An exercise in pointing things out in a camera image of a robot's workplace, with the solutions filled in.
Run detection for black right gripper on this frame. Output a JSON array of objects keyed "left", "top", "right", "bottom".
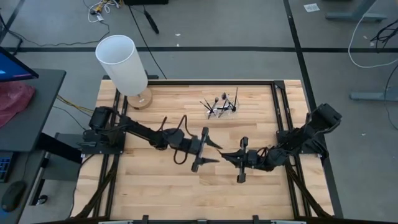
[{"left": 219, "top": 136, "right": 266, "bottom": 184}]

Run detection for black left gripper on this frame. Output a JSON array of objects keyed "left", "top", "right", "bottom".
[{"left": 182, "top": 126, "right": 223, "bottom": 172}]

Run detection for clear acrylic organizer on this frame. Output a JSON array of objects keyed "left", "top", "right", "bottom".
[{"left": 206, "top": 104, "right": 239, "bottom": 119}]

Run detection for white shade wooden table lamp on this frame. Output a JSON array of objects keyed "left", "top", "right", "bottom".
[{"left": 95, "top": 34, "right": 154, "bottom": 111}]

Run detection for grey desk foot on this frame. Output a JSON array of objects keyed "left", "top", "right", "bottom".
[{"left": 349, "top": 89, "right": 398, "bottom": 102}]

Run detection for white paper label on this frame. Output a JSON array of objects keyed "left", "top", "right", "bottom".
[{"left": 303, "top": 2, "right": 321, "bottom": 13}]

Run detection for black desk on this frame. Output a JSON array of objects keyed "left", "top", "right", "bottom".
[{"left": 0, "top": 68, "right": 67, "bottom": 153}]

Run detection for grey desk leg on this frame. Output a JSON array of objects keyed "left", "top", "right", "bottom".
[{"left": 325, "top": 0, "right": 389, "bottom": 23}]

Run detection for black computer mouse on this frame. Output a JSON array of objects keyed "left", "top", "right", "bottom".
[{"left": 1, "top": 180, "right": 27, "bottom": 213}]

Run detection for red cloth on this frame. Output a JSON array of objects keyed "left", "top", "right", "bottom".
[{"left": 0, "top": 81, "right": 37, "bottom": 128}]

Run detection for black keyboard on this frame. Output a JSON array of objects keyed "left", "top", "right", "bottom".
[{"left": 0, "top": 151, "right": 15, "bottom": 184}]

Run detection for blue screen computer monitor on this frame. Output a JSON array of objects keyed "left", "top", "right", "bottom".
[{"left": 0, "top": 46, "right": 40, "bottom": 83}]

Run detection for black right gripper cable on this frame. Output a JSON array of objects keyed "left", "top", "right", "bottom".
[{"left": 256, "top": 145, "right": 276, "bottom": 161}]

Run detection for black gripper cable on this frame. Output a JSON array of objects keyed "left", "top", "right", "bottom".
[
  {"left": 256, "top": 145, "right": 276, "bottom": 161},
  {"left": 157, "top": 114, "right": 191, "bottom": 166}
]

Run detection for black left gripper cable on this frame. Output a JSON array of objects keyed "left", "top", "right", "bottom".
[{"left": 157, "top": 114, "right": 191, "bottom": 166}]

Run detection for black arm cable sleeve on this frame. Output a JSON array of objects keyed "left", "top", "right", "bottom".
[
  {"left": 284, "top": 155, "right": 332, "bottom": 218},
  {"left": 73, "top": 154, "right": 121, "bottom": 218}
]

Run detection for yellow cables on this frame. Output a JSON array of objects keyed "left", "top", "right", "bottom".
[{"left": 55, "top": 94, "right": 94, "bottom": 115}]

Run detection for white floor cable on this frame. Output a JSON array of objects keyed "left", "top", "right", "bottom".
[{"left": 347, "top": 12, "right": 398, "bottom": 69}]

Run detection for white yellow cable bundle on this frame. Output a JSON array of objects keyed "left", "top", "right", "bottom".
[{"left": 82, "top": 0, "right": 122, "bottom": 24}]

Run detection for black floor cable bundle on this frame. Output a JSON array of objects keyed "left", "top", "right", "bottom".
[{"left": 369, "top": 18, "right": 398, "bottom": 45}]

